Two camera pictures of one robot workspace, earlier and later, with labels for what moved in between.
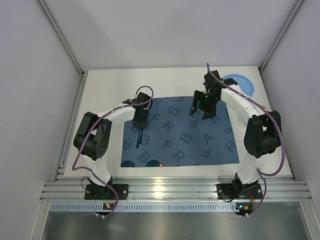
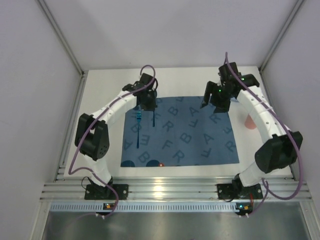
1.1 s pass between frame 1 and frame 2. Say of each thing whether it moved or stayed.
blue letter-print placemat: stayed
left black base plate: stayed
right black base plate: stayed
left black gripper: moved
